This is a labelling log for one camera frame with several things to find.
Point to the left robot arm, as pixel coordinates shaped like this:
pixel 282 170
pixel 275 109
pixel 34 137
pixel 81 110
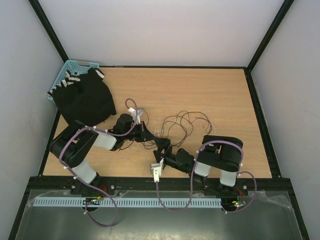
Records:
pixel 73 144

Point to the left black frame post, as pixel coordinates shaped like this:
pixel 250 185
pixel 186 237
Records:
pixel 44 20

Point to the left circuit board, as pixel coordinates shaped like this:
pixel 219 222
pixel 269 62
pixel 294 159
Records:
pixel 92 201

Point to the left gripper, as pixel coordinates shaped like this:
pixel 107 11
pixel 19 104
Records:
pixel 145 134

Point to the right black frame post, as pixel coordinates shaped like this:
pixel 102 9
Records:
pixel 276 22

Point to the right circuit board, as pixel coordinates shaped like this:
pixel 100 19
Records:
pixel 239 203

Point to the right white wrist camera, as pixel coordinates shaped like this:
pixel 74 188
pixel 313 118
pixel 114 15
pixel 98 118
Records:
pixel 156 170

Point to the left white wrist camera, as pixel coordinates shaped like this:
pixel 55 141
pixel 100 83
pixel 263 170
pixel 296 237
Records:
pixel 136 114

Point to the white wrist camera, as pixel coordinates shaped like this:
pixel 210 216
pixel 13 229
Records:
pixel 156 170
pixel 136 114

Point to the light blue slotted cable duct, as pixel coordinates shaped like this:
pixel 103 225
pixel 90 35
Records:
pixel 130 202

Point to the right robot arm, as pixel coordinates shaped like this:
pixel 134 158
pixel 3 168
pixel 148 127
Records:
pixel 219 152

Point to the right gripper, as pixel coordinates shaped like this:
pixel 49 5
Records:
pixel 162 143

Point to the black white striped cloth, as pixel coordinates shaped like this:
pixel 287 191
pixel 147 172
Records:
pixel 70 79

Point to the light blue plastic basket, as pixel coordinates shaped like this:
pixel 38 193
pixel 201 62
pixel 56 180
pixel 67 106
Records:
pixel 73 67

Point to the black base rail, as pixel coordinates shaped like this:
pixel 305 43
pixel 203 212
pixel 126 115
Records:
pixel 210 186

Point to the black frame post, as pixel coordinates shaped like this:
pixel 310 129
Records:
pixel 276 22
pixel 44 20

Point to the circuit board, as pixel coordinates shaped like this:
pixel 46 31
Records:
pixel 239 203
pixel 92 201

